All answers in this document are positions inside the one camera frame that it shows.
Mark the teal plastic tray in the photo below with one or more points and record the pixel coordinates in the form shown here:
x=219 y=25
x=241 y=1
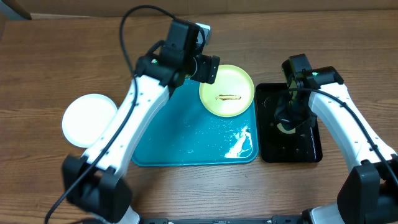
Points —
x=185 y=133

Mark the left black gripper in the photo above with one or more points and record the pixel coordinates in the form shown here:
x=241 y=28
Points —
x=207 y=69

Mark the light green plate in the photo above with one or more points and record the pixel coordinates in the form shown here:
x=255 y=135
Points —
x=230 y=95

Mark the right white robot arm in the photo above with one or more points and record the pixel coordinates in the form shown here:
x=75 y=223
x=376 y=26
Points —
x=369 y=194

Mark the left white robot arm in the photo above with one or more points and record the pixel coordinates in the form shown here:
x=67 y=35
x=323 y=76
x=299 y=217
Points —
x=95 y=182

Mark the black plastic tray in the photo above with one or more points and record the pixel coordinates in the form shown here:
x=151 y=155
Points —
x=302 y=144

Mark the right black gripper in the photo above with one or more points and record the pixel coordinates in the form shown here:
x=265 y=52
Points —
x=284 y=117

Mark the yellow green sponge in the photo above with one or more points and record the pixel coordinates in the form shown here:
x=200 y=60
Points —
x=286 y=114

